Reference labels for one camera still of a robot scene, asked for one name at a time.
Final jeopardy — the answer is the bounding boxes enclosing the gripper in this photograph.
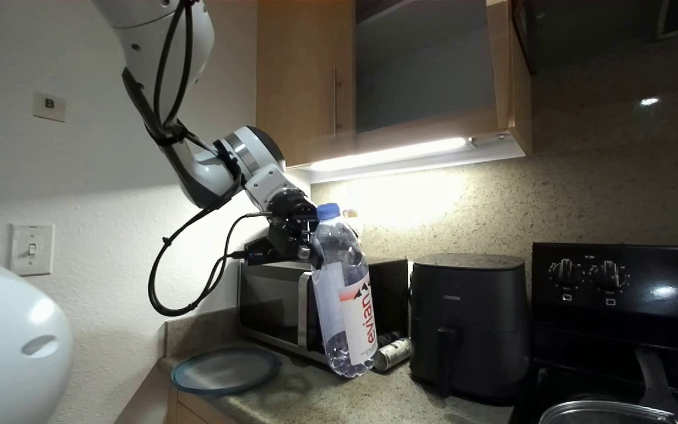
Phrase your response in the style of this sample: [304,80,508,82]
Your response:
[266,188,323,269]

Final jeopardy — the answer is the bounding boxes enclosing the clear plastic water bottle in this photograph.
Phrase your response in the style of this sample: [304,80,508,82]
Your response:
[310,203,378,378]

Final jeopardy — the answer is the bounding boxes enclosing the silver microwave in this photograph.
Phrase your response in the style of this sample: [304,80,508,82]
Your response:
[237,257,409,366]

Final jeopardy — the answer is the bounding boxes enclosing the microwave door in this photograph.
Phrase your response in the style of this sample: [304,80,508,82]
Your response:
[238,264,311,356]

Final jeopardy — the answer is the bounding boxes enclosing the under-cabinet light strip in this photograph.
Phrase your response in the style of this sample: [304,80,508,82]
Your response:
[308,136,470,174]

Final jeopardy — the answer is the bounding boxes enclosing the silver can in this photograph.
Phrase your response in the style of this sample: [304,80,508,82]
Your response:
[374,337,414,372]

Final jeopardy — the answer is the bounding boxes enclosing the blue round plate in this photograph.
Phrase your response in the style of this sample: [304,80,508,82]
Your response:
[169,346,283,396]

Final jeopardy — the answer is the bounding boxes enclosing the wooden cabinet door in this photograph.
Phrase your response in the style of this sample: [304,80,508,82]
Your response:
[256,0,357,168]

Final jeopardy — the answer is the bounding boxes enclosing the black air fryer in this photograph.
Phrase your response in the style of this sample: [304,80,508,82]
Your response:
[409,253,531,405]

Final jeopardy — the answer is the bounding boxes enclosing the stove knob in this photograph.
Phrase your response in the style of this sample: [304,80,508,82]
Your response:
[589,259,629,292]
[550,258,582,290]

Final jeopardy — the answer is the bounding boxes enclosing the black stove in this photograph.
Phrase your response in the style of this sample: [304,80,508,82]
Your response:
[508,242,678,424]

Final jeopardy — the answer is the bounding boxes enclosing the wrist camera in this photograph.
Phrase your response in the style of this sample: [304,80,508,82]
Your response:
[244,234,284,267]

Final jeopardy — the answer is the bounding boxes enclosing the microwave door handle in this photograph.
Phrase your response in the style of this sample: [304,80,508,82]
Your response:
[297,273,311,352]

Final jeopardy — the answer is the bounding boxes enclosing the cabinet door handle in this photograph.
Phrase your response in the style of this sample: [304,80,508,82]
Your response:
[331,67,340,135]

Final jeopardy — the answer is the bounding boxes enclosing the wooden wall cabinet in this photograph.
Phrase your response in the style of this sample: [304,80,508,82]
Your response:
[256,0,533,170]

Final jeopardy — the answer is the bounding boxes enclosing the air fryer drawer handle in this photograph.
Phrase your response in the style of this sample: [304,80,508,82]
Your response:
[436,326,464,399]

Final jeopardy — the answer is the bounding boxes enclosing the white light switch plate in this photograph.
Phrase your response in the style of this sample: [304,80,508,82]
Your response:
[10,223,56,277]

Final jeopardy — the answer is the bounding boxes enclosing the silver pan with handle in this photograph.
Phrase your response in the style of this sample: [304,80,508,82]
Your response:
[538,347,678,424]

